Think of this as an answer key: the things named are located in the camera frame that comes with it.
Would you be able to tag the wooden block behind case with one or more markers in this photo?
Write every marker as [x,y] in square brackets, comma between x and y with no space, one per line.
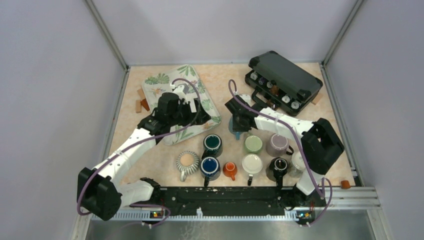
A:
[317,98]

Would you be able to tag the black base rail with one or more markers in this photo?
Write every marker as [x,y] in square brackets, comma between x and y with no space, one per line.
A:
[231,201]

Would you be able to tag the navy blue mug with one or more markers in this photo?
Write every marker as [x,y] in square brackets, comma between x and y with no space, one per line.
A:
[210,170]

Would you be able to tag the black mug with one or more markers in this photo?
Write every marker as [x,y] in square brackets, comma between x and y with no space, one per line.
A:
[276,170]

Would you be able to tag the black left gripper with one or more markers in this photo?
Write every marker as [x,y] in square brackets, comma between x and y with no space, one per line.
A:
[199,117]

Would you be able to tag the dark green mug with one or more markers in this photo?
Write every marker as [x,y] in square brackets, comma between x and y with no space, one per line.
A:
[212,145]

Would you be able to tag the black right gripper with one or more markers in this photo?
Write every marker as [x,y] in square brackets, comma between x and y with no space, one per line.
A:
[237,128]

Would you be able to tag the lilac purple mug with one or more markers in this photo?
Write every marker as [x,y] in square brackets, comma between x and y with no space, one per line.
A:
[278,145]

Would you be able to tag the clear floral glass jar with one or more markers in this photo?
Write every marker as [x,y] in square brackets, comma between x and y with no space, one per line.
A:
[296,166]

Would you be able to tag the white ribbed mug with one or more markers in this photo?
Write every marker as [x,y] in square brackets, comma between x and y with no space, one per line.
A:
[251,165]

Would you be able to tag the striped grey white mug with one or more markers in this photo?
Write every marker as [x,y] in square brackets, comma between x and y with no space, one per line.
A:
[187,163]

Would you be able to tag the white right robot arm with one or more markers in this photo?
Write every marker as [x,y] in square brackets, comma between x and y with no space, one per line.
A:
[319,145]

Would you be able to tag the small orange mug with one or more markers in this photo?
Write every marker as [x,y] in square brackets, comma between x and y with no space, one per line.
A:
[230,170]

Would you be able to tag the light blue mug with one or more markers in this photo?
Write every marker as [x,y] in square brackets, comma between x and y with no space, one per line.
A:
[233,130]

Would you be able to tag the wooden blocks beside tray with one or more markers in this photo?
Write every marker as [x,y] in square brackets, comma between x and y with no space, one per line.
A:
[141,103]

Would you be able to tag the light green mug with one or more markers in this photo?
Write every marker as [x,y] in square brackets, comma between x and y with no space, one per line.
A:
[253,144]

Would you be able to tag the small brown cylinder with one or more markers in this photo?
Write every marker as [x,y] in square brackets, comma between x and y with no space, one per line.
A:
[345,184]

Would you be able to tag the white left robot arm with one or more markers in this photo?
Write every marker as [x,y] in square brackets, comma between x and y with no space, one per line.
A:
[99,189]

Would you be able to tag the black poker chip case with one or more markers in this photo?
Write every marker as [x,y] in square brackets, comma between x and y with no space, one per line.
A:
[279,83]

